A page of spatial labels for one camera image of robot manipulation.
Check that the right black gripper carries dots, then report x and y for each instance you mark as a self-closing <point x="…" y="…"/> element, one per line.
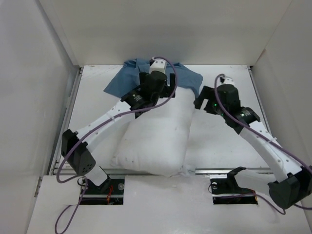
<point x="208" y="93"/>

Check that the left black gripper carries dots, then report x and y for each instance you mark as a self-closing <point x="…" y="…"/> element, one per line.
<point x="165" y="93"/>

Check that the blue pillowcase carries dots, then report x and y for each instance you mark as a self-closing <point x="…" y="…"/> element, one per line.
<point x="128" y="77"/>

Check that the white pillow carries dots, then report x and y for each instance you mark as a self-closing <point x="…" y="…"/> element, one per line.
<point x="156" y="142"/>

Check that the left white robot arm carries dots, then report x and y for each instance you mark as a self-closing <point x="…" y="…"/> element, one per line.
<point x="77" y="147"/>

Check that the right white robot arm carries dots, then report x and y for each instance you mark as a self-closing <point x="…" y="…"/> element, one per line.
<point x="290" y="181"/>

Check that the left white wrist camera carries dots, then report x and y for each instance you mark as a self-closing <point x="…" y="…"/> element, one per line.
<point x="157" y="64"/>

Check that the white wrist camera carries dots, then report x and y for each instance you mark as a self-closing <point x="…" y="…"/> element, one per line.
<point x="225" y="80"/>
<point x="157" y="64"/>

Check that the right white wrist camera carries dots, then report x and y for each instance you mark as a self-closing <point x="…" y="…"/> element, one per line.
<point x="225" y="80"/>

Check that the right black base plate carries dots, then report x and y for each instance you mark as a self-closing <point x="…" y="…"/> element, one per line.
<point x="225" y="191"/>

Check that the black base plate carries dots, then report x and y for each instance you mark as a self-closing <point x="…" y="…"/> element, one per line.
<point x="112" y="195"/>
<point x="225" y="191"/>

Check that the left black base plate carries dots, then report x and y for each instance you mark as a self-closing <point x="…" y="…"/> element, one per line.
<point x="112" y="195"/>

